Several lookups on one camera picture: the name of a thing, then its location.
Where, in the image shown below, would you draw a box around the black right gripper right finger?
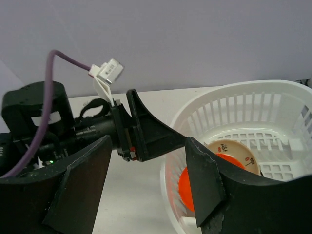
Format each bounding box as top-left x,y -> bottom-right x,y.
185,137 -> 312,234

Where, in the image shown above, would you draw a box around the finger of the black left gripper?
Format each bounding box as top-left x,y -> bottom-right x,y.
126,89 -> 185,161

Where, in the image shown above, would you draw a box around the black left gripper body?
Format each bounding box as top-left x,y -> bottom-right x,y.
74,98 -> 138,161

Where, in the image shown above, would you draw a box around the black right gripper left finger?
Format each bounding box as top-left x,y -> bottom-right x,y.
0,136 -> 112,234

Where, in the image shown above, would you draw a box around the orange round plate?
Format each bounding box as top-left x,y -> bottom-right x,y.
178,153 -> 246,212

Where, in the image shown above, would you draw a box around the beige round plate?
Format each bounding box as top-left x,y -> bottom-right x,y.
204,139 -> 261,175

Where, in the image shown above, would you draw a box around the white plastic basket bin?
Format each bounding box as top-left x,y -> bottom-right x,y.
160,80 -> 312,234

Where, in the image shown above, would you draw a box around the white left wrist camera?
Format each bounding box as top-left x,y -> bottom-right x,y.
88,58 -> 124,107

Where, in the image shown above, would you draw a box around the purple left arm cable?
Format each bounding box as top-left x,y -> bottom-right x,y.
2,49 -> 92,178

